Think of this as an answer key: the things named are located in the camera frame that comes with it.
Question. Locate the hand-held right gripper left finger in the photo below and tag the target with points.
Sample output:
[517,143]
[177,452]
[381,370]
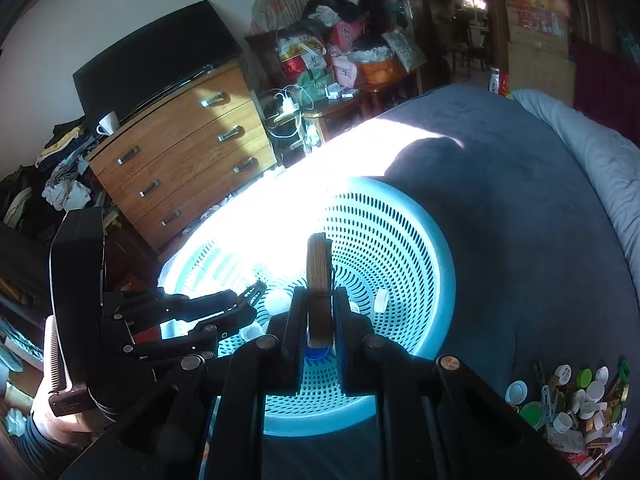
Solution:
[295,330]

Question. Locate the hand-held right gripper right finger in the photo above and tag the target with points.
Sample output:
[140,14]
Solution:
[342,360]

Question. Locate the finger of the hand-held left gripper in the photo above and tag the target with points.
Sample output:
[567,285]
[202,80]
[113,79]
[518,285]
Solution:
[200,300]
[200,337]

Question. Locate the wooden clothespin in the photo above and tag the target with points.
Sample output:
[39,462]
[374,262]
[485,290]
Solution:
[318,280]

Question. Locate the turquoise perforated plastic basket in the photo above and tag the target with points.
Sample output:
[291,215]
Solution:
[390,240]

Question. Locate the person's left forearm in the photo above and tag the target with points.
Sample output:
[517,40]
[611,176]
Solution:
[45,455]

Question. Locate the person's left hand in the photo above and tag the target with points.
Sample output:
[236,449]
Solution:
[55,425]

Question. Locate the blue bottle cap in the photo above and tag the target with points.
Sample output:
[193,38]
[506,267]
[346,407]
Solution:
[317,353]

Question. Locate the white bottle cap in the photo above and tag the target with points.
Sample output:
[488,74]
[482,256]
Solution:
[381,300]
[353,306]
[277,302]
[250,331]

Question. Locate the heap of dark clothes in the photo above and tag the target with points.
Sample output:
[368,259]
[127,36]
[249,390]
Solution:
[65,190]

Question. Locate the wooden dresser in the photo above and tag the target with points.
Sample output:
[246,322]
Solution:
[190,160]

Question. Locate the white mug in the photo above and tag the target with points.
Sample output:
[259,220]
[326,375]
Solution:
[107,124]

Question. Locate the blue-grey bed blanket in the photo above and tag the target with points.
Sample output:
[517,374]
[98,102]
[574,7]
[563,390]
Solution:
[500,210]

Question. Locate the dark wooden side table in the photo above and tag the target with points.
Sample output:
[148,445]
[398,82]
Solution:
[350,110]

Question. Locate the black television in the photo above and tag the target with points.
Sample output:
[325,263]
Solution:
[150,50]

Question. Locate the pile of plastic bottle caps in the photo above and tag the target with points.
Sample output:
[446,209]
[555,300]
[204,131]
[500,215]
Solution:
[595,391]

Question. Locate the dark wooden chair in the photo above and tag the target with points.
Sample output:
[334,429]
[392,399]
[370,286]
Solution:
[465,52]

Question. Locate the white duvet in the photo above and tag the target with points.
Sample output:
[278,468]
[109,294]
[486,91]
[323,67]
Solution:
[600,160]

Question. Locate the dark wooden door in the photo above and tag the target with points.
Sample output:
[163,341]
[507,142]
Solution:
[425,25]

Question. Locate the plain cardboard box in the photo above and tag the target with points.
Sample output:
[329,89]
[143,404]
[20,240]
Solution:
[540,72]

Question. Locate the magenta cloth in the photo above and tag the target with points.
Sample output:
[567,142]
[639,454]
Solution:
[605,85]

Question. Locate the red printed cardboard box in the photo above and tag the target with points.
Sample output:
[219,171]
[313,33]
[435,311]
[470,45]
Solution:
[537,7]

